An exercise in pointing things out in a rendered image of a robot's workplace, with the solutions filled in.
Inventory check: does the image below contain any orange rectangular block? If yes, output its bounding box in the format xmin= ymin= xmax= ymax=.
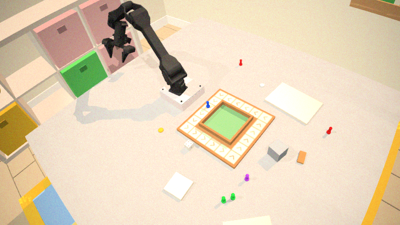
xmin=297 ymin=151 xmax=306 ymax=164

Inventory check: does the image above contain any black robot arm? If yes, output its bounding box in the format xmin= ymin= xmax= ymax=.
xmin=107 ymin=0 xmax=188 ymax=96

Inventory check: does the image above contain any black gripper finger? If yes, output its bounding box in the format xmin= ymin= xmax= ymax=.
xmin=122 ymin=52 xmax=128 ymax=63
xmin=104 ymin=45 xmax=114 ymax=58

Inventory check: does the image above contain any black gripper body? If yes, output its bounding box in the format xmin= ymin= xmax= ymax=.
xmin=102 ymin=32 xmax=135 ymax=54

